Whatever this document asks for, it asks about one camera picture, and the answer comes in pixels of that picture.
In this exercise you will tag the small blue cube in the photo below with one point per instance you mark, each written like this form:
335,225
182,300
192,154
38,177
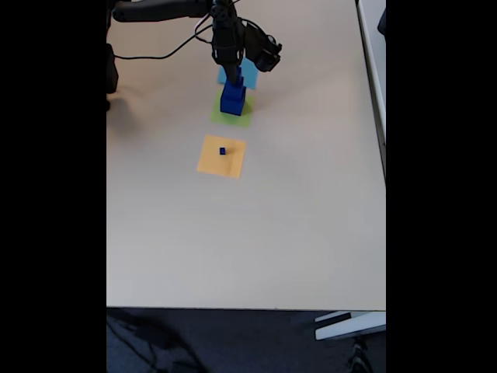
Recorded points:
240,79

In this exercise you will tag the large blue cube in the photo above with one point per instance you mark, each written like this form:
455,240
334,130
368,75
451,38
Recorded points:
232,108

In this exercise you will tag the blue paper square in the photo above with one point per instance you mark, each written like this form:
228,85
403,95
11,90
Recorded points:
251,75

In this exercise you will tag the green paper square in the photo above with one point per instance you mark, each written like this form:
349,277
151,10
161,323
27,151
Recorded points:
248,118

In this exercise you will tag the orange paper square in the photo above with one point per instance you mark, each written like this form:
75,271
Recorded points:
229,167

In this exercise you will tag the dark blue chair back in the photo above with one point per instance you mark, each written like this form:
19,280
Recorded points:
382,21

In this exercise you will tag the white table foot bar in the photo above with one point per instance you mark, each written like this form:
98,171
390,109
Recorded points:
349,326

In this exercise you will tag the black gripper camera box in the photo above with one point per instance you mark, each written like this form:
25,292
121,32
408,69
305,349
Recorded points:
266,54

